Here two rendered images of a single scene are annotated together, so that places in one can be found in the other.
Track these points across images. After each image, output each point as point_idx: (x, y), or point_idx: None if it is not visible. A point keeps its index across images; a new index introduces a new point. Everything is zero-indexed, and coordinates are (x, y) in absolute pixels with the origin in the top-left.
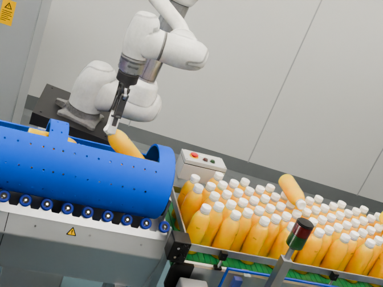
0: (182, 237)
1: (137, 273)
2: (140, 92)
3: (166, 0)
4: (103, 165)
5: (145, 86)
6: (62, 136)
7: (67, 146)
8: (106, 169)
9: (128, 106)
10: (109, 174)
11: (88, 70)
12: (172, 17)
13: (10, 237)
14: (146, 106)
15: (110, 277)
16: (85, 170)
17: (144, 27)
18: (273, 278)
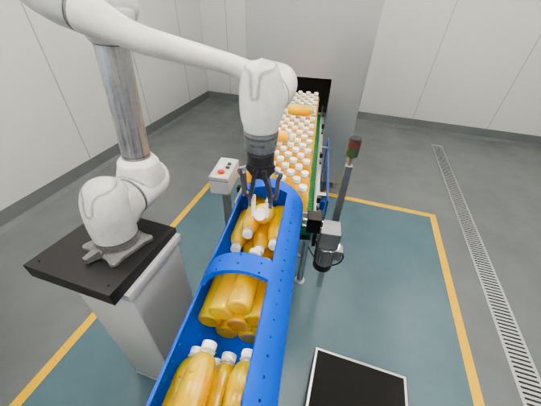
0: (315, 214)
1: None
2: (155, 170)
3: (185, 39)
4: (291, 238)
5: (154, 161)
6: (268, 264)
7: (278, 263)
8: (293, 238)
9: (156, 191)
10: (295, 238)
11: (101, 202)
12: (219, 57)
13: None
14: (164, 176)
15: None
16: (293, 257)
17: (281, 82)
18: (348, 180)
